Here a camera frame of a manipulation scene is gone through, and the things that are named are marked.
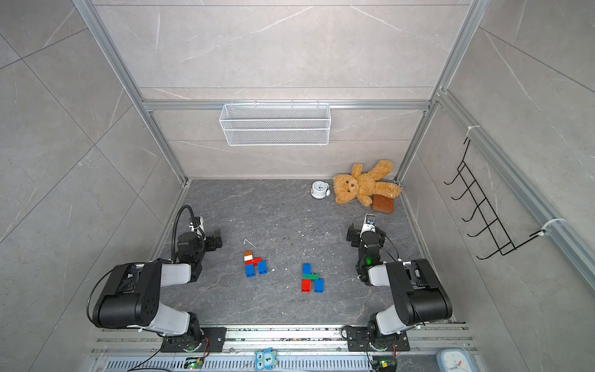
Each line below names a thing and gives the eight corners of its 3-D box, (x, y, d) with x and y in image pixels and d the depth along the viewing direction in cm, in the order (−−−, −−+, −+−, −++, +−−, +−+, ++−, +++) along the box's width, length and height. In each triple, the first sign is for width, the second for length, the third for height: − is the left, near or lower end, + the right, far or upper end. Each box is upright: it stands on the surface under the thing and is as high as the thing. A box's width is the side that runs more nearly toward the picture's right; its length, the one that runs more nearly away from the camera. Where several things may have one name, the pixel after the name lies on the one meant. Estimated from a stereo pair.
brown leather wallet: (371, 210, 110) (373, 204, 107) (371, 199, 114) (373, 194, 111) (391, 214, 108) (394, 208, 105) (391, 203, 113) (394, 197, 109)
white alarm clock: (311, 198, 114) (311, 192, 110) (310, 187, 118) (311, 180, 115) (328, 198, 114) (329, 192, 110) (327, 187, 118) (328, 180, 115)
